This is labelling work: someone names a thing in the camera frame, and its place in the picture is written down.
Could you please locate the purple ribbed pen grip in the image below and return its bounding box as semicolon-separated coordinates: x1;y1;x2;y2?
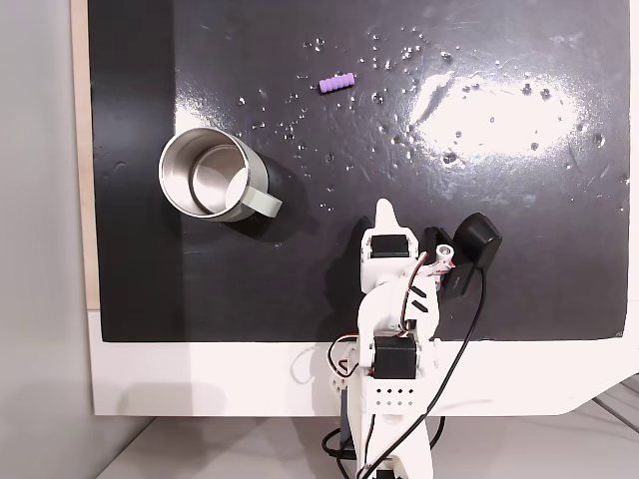
318;72;357;96

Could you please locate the red white servo wire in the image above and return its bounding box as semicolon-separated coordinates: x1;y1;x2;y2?
326;333;361;381
397;248;456;331

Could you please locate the pale wooden board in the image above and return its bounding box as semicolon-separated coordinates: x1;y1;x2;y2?
69;0;104;311

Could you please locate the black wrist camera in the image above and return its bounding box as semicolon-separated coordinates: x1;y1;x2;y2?
422;212;503;300

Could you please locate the black glossy mat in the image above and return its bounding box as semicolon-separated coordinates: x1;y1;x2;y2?
86;0;632;344

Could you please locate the steel mug pale green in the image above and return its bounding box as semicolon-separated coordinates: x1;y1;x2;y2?
158;127;285;225

